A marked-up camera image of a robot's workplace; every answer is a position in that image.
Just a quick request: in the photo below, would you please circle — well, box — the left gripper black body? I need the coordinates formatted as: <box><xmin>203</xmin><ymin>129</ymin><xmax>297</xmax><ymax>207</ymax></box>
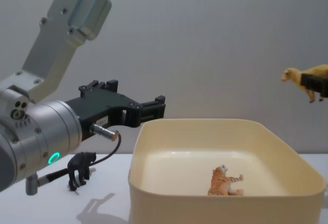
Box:
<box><xmin>64</xmin><ymin>90</ymin><xmax>141</xmax><ymax>143</ymax></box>

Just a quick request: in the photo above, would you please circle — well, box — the black toy animal figure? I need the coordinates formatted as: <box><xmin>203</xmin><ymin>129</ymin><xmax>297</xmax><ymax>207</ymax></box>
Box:
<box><xmin>67</xmin><ymin>151</ymin><xmax>97</xmax><ymax>193</ymax></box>

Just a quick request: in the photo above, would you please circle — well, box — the cream plastic bin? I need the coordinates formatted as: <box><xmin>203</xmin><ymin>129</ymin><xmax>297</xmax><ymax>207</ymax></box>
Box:
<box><xmin>128</xmin><ymin>118</ymin><xmax>327</xmax><ymax>224</ymax></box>

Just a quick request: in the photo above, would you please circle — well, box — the thin dark cable silver plug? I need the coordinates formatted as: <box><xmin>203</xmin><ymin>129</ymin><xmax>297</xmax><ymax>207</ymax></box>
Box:
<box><xmin>37</xmin><ymin>124</ymin><xmax>121</xmax><ymax>185</ymax></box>

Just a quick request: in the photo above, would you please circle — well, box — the yellow toy animal figure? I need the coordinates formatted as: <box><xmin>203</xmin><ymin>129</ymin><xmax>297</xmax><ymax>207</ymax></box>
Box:
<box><xmin>280</xmin><ymin>64</ymin><xmax>328</xmax><ymax>104</ymax></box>

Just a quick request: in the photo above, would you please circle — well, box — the white table cloth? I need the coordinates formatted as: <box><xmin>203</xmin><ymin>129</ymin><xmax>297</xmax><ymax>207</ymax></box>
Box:
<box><xmin>0</xmin><ymin>153</ymin><xmax>328</xmax><ymax>224</ymax></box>

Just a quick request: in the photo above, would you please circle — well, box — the orange striped toy tiger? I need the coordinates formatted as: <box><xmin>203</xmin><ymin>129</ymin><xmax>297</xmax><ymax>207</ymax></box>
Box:
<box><xmin>207</xmin><ymin>164</ymin><xmax>244</xmax><ymax>197</ymax></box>

